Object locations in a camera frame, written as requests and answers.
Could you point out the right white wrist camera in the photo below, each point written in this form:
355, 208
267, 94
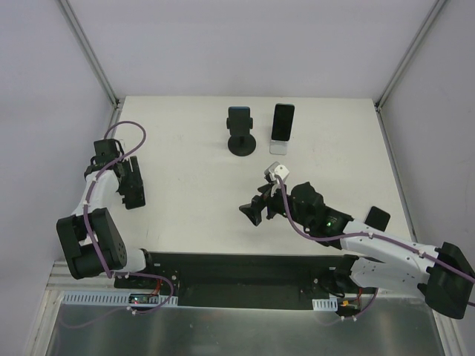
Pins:
273, 174

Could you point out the white cable duct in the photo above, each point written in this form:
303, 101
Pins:
107, 298
333, 303

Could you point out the teal-edged black phone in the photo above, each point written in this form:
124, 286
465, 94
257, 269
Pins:
282, 122

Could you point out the silver folding phone stand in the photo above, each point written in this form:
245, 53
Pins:
277, 147

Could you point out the right aluminium frame post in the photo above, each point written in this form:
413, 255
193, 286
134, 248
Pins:
410, 53

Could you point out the left white cable duct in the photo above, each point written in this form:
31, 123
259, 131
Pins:
107, 298

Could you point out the left aluminium frame post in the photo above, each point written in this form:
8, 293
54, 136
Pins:
87, 50

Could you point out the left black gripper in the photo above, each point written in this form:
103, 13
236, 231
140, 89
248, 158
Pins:
133, 182

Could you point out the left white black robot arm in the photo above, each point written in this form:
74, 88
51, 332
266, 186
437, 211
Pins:
89, 236

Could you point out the blue-edged black phone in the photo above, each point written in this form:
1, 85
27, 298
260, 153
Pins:
239, 121

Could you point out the white-edged black phone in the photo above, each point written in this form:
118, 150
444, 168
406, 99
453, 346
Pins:
377, 218

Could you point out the black clamp phone stand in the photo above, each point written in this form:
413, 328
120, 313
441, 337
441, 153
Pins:
241, 145

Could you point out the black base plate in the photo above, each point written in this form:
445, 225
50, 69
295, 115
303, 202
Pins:
250, 281

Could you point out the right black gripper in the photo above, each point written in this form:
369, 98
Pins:
268, 205

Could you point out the aluminium frame post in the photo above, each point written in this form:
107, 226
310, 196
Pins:
87, 50
410, 53

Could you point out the right white cable duct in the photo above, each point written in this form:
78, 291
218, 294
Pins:
333, 303

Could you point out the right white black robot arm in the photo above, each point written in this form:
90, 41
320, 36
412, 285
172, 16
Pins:
441, 276

